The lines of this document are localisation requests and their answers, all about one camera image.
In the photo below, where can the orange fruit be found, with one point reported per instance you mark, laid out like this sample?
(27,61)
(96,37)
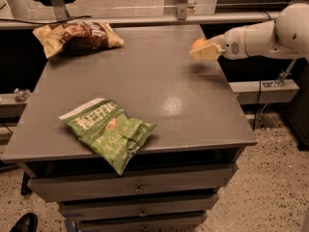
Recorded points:
(199,43)

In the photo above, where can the grey drawer cabinet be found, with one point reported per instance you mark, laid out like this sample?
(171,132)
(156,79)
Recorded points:
(198,120)

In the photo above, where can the brown yellow chip bag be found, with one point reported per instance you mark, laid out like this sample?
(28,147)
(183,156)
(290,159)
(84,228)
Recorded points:
(76,37)

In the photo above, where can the top grey drawer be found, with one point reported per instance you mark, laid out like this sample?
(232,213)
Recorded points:
(133,183)

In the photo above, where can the grey drawer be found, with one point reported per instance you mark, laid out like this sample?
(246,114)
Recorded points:
(142,224)
(140,207)
(133,183)

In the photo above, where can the black shoe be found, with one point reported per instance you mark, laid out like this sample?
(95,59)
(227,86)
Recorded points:
(27,223)

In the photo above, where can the middle grey drawer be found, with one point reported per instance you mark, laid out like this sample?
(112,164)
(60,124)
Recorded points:
(140,207)

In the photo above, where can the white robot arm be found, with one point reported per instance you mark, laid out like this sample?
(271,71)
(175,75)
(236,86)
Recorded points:
(286,37)

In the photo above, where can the small shiny crumpled object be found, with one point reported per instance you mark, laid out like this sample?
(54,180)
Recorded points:
(21,95)

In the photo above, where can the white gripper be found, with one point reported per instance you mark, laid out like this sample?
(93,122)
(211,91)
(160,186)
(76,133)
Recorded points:
(233,43)

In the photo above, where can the grey metal rail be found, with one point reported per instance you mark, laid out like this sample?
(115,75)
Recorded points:
(251,17)

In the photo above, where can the green jalapeno chip bag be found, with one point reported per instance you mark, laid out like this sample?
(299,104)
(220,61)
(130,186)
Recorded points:
(104,127)

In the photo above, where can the bottom grey drawer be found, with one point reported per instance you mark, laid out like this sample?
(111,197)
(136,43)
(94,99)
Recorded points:
(142,224)

